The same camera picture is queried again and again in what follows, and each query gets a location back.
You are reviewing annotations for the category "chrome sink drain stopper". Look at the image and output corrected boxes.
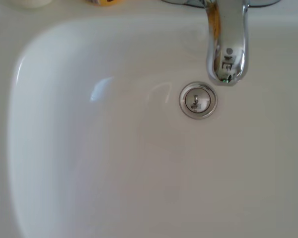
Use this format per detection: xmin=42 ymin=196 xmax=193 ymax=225
xmin=178 ymin=81 xmax=218 ymax=120

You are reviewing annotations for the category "yellow bottle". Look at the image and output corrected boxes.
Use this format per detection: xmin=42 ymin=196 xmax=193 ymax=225
xmin=85 ymin=0 xmax=125 ymax=6

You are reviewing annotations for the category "white ceramic sink basin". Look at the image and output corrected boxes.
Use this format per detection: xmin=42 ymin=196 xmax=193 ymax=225
xmin=0 ymin=0 xmax=298 ymax=238

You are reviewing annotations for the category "chrome faucet spout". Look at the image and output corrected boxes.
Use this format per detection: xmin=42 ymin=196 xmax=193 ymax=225
xmin=160 ymin=0 xmax=281 ymax=87

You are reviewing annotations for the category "white round container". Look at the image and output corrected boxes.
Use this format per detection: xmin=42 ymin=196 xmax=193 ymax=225
xmin=14 ymin=0 xmax=52 ymax=8

